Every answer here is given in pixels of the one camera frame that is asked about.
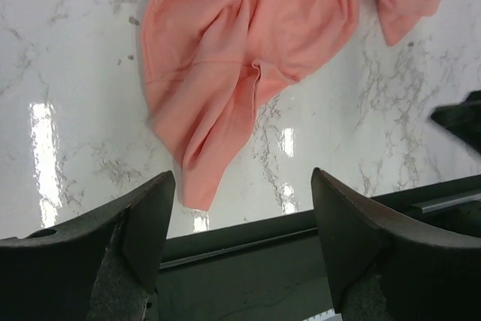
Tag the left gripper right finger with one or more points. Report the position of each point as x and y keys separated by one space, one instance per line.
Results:
x=408 y=255

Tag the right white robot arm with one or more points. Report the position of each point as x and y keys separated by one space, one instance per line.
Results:
x=461 y=120

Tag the pink t shirt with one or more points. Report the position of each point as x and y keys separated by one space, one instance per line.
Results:
x=210 y=64

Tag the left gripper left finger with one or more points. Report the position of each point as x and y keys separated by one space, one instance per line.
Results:
x=101 y=265

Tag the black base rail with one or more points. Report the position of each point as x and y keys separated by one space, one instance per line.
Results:
x=266 y=270

